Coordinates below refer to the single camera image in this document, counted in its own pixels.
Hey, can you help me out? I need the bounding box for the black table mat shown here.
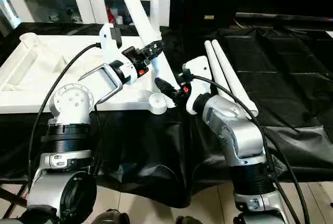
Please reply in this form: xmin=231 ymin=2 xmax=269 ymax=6
xmin=0 ymin=22 xmax=333 ymax=209

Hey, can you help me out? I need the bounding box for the dark round robot base part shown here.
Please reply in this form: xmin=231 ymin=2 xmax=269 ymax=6
xmin=96 ymin=209 xmax=131 ymax=224

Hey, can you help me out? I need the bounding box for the white plastic table leg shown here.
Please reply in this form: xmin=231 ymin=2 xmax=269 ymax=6
xmin=113 ymin=0 xmax=181 ymax=94
xmin=204 ymin=40 xmax=236 ymax=104
xmin=211 ymin=39 xmax=259 ymax=118
xmin=150 ymin=0 xmax=160 ymax=33

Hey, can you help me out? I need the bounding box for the black metal table frame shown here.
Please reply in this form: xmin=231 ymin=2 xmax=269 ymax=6
xmin=0 ymin=182 xmax=29 ymax=220

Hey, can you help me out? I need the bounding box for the white plastic table top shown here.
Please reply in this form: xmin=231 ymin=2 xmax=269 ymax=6
xmin=0 ymin=33 xmax=179 ymax=115

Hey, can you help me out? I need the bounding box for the blue lit glass case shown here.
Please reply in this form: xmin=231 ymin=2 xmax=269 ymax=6
xmin=0 ymin=0 xmax=22 ymax=30

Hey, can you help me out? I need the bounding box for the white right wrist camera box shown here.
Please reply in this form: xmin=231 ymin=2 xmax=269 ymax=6
xmin=182 ymin=56 xmax=213 ymax=116

